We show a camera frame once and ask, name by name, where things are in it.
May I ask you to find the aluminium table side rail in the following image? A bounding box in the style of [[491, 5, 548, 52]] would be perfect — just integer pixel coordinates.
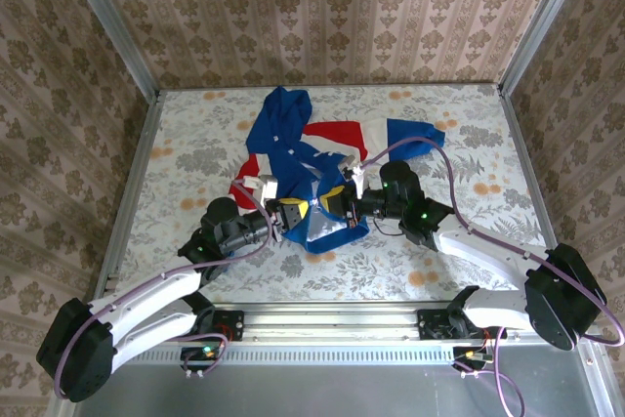
[[496, 84, 578, 302], [92, 89, 163, 307]]

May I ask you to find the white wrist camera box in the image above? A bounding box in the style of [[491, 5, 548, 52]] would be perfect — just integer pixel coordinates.
[[337, 154, 367, 184], [240, 173, 280, 206]]

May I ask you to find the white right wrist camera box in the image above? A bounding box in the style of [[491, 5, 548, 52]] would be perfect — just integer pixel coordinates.
[[337, 154, 367, 184]]

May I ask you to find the aluminium frame post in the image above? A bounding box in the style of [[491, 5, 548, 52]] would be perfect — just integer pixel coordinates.
[[497, 0, 598, 97], [56, 0, 160, 97]]

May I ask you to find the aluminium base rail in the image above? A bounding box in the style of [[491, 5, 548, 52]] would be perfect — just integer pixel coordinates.
[[67, 303, 600, 341]]

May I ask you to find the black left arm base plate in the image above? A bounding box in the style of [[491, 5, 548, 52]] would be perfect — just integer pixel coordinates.
[[193, 310, 245, 343]]

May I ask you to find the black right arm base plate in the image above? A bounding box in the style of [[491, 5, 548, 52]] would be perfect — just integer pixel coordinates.
[[417, 308, 508, 342]]

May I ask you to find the blue red white jacket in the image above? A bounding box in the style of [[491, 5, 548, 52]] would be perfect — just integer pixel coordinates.
[[229, 85, 447, 257]]

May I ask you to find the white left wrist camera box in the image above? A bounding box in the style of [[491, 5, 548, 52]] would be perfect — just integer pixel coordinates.
[[240, 173, 280, 206]]

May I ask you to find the grey metal panel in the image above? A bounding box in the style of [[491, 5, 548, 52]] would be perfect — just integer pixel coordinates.
[[46, 343, 625, 417]]

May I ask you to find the slotted metal cable duct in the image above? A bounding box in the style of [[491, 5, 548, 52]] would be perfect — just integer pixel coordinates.
[[111, 343, 595, 365]]

